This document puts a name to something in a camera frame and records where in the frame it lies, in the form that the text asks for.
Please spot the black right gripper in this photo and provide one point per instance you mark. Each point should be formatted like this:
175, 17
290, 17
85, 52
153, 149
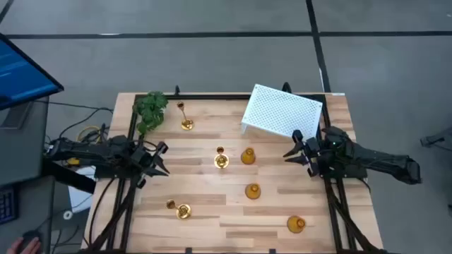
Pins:
313, 157

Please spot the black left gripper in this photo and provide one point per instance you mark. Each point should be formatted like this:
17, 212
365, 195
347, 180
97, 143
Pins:
144, 158

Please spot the amber glass candle holder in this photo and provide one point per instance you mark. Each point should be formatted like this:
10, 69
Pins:
295, 224
248, 157
253, 191

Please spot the tall brass candlestick holder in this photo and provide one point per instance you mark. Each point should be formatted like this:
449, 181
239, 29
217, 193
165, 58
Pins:
183, 211

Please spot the medium brass candlestick holder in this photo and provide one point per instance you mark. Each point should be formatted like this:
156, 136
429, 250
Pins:
187, 124

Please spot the short brass candlestick holder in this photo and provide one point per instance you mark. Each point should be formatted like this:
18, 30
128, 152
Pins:
221, 161

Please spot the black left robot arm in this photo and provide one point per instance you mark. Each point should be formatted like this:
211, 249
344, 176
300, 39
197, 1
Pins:
88, 150

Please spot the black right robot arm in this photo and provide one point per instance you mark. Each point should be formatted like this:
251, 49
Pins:
381, 158

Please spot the white perforated metal shelf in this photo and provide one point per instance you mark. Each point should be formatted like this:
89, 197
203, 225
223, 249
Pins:
282, 111

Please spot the green potted plant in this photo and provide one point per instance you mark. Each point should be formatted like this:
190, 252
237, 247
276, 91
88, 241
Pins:
152, 109

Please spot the white paper sheet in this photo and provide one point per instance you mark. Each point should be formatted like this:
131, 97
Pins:
79, 197

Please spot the black desk support bar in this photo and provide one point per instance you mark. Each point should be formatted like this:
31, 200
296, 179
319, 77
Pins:
70, 180

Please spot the white tape roll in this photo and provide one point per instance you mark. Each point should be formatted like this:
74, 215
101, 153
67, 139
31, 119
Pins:
65, 214

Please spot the dark grey equipment base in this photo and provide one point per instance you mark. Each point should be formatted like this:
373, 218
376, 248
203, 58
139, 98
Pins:
438, 140

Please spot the black computer mouse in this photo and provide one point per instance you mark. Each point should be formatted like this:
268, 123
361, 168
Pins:
30, 234

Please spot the black keyboard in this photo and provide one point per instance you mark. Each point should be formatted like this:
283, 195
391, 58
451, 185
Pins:
7, 206

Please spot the person's hand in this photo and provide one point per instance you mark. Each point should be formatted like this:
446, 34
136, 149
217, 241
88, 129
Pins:
14, 248

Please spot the computer monitor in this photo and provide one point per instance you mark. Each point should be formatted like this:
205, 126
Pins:
21, 74

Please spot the black aluminium table frame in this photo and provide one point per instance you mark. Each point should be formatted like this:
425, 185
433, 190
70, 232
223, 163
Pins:
212, 96

